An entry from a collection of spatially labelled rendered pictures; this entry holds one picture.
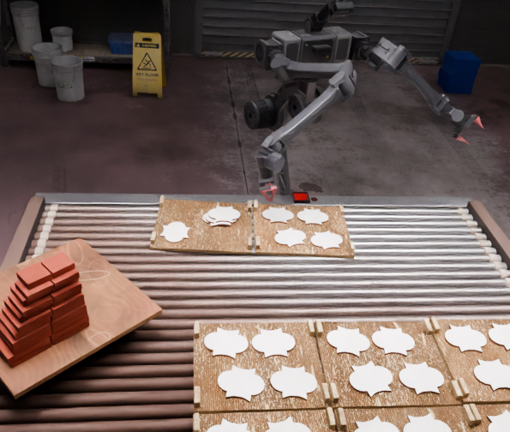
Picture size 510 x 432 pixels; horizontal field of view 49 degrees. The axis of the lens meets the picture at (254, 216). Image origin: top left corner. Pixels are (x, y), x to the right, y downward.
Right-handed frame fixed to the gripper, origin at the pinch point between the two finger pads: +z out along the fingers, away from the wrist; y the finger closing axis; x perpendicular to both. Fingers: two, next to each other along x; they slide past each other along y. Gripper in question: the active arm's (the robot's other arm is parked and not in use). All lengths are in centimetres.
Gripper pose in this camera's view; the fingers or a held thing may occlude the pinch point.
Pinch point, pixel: (269, 194)
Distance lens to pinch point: 240.0
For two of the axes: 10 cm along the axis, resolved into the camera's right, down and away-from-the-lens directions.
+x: -9.8, 1.8, 0.4
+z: 1.7, 8.2, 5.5
